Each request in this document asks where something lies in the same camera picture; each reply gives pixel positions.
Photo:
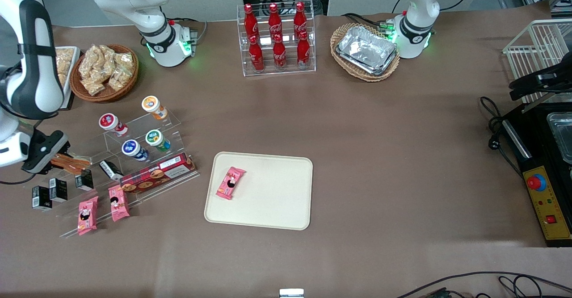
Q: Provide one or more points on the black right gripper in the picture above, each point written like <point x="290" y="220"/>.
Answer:
<point x="65" y="148"/>

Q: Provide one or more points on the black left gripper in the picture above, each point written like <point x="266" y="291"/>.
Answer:
<point x="555" y="77"/>

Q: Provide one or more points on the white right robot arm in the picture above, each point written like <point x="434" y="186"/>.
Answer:
<point x="11" y="3"/>

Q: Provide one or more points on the white rectangular snack tray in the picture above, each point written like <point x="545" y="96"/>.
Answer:
<point x="73" y="79"/>

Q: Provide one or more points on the cream plastic serving tray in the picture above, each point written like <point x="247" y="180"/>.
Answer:
<point x="272" y="195"/>

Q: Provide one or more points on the small black carton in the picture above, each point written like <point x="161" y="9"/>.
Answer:
<point x="58" y="190"/>
<point x="84" y="179"/>
<point x="110" y="169"/>
<point x="41" y="198"/>

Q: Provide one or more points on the rectangular steel pan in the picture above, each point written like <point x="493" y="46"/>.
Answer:
<point x="562" y="137"/>

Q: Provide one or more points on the red lid yogurt cup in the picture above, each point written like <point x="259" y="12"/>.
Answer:
<point x="109" y="123"/>

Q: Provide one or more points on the black countertop appliance yellow panel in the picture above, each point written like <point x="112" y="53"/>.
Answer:
<point x="532" y="164"/>

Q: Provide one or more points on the clear bag of snacks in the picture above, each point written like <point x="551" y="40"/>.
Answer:
<point x="125" y="62"/>
<point x="89" y="61"/>
<point x="108" y="59"/>
<point x="64" y="63"/>
<point x="119" y="80"/>
<point x="93" y="86"/>

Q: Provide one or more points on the pink snack packet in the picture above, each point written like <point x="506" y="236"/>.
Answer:
<point x="87" y="215"/>
<point x="231" y="182"/>
<point x="118" y="203"/>

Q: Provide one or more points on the blue lid yogurt cup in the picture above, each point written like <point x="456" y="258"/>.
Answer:
<point x="133" y="149"/>

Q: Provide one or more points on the brown wicker basket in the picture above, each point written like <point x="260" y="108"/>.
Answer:
<point x="129" y="81"/>

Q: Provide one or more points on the green lid yogurt cup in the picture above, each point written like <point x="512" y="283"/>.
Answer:
<point x="156" y="139"/>

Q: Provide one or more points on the long red cookie box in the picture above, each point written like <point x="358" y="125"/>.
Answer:
<point x="156" y="173"/>

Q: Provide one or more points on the orange lid yogurt cup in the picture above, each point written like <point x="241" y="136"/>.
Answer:
<point x="153" y="106"/>

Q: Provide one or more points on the clear acrylic stepped display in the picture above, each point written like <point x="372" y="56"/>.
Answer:
<point x="174" y="126"/>

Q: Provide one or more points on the stacked aluminium foil trays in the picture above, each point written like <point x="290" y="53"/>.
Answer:
<point x="366" y="50"/>

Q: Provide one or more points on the light wicker basket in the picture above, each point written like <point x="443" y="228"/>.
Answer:
<point x="346" y="68"/>

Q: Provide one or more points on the clear acrylic bottle rack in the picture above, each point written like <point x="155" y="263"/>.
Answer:
<point x="308" y="68"/>

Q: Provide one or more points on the red cola bottle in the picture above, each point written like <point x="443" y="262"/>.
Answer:
<point x="274" y="20"/>
<point x="256" y="54"/>
<point x="303" y="51"/>
<point x="300" y="18"/>
<point x="250" y="21"/>
<point x="279" y="53"/>

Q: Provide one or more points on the silver metal bracket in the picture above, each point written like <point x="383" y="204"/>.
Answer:
<point x="291" y="293"/>

